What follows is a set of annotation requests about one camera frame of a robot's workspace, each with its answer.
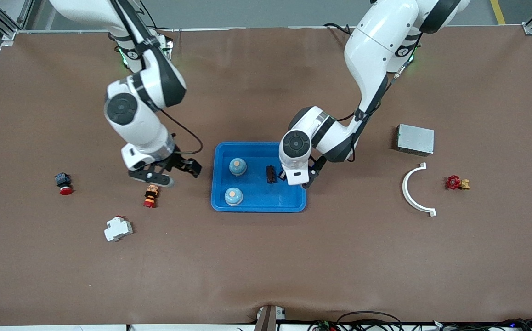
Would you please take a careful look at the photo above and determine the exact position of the red yellow emergency stop button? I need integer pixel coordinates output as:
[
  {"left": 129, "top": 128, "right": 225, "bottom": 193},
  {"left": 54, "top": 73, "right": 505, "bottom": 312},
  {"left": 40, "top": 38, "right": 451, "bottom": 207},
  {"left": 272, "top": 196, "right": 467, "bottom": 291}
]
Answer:
[{"left": 143, "top": 185, "right": 160, "bottom": 208}]

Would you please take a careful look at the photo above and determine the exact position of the black looped cable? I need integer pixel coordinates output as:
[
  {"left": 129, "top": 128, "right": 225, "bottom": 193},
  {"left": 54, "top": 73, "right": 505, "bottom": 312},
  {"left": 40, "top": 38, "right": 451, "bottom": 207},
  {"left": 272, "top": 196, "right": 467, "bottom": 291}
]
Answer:
[{"left": 336, "top": 311, "right": 403, "bottom": 331}]

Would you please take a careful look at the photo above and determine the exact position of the grey metal table clamp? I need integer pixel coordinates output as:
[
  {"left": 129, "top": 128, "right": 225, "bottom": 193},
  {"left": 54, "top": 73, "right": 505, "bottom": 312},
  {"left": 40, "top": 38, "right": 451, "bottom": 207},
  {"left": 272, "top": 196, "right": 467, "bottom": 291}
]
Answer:
[{"left": 253, "top": 305, "right": 287, "bottom": 331}]

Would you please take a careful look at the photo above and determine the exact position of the brass valve with red handwheel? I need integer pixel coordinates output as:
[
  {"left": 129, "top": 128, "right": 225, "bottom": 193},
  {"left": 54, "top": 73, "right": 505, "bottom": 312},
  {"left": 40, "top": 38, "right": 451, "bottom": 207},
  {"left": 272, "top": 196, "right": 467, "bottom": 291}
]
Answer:
[{"left": 445, "top": 175, "right": 471, "bottom": 191}]

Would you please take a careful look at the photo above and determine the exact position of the brown table cover sheet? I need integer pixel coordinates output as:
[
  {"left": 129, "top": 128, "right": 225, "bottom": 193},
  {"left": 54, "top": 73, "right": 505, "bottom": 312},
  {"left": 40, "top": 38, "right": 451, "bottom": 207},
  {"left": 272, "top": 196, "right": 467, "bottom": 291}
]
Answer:
[{"left": 0, "top": 27, "right": 532, "bottom": 326}]

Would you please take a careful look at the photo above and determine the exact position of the white circuit breaker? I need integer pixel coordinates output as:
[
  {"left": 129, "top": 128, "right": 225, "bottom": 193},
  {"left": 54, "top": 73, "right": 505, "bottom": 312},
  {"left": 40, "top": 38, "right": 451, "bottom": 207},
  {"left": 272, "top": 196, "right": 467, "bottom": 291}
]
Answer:
[{"left": 104, "top": 216, "right": 134, "bottom": 243}]

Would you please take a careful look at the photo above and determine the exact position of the white curved plastic bracket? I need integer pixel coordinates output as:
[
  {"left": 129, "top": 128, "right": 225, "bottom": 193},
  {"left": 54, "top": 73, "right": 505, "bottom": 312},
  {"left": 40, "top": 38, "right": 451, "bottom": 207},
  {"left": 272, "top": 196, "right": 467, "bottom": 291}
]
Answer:
[{"left": 402, "top": 162, "right": 437, "bottom": 217}]

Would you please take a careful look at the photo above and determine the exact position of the blue dome call bell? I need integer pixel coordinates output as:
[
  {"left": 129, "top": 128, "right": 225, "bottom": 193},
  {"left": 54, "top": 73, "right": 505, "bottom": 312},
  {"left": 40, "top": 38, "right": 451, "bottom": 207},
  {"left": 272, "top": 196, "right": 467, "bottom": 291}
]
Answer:
[
  {"left": 224, "top": 188, "right": 244, "bottom": 207},
  {"left": 229, "top": 158, "right": 248, "bottom": 177}
]

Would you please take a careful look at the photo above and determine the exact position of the small coloured wire bundle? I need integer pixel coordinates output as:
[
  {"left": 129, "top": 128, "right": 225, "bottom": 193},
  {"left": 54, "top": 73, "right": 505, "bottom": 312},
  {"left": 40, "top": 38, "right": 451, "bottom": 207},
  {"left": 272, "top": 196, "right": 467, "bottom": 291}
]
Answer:
[{"left": 307, "top": 320, "right": 340, "bottom": 331}]

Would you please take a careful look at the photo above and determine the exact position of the tangled black cable bundle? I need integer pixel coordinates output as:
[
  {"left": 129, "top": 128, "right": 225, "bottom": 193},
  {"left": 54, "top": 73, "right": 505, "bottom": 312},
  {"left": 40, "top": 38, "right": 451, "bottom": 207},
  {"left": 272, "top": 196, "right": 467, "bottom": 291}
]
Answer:
[{"left": 431, "top": 318, "right": 532, "bottom": 331}]

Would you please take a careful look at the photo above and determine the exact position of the red mushroom push button switch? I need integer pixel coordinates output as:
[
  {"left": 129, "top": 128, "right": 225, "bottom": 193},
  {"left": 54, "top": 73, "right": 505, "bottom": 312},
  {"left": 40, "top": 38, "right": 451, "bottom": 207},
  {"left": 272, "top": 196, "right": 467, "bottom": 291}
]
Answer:
[{"left": 55, "top": 172, "right": 74, "bottom": 196}]

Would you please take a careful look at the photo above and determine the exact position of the blue plastic tray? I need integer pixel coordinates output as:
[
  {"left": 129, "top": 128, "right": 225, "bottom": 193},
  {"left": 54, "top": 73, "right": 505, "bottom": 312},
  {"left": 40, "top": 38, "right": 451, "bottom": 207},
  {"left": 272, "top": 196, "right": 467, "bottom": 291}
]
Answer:
[{"left": 210, "top": 142, "right": 307, "bottom": 213}]

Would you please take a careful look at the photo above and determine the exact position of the black arm base cable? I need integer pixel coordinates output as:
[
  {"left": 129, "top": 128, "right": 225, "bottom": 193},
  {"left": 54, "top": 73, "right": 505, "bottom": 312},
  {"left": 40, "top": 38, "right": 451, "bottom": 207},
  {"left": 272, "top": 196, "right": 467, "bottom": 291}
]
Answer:
[
  {"left": 140, "top": 2, "right": 175, "bottom": 43},
  {"left": 323, "top": 22, "right": 354, "bottom": 35}
]

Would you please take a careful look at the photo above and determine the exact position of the silver metal power supply box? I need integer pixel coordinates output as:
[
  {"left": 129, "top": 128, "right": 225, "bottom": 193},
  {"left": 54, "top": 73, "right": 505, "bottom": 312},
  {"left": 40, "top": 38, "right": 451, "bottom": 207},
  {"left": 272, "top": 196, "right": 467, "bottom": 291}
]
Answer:
[{"left": 396, "top": 123, "right": 435, "bottom": 157}]

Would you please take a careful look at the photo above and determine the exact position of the black left arm base cable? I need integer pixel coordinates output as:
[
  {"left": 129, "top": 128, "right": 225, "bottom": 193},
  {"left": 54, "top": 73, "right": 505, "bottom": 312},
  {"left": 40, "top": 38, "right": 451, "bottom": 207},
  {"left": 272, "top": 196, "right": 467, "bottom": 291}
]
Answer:
[{"left": 323, "top": 22, "right": 354, "bottom": 35}]

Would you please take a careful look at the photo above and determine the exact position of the black right arm base cable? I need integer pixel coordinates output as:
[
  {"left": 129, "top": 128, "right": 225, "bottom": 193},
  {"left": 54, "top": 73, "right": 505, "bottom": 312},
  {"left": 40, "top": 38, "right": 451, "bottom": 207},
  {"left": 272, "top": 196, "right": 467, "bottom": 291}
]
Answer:
[{"left": 140, "top": 2, "right": 175, "bottom": 43}]

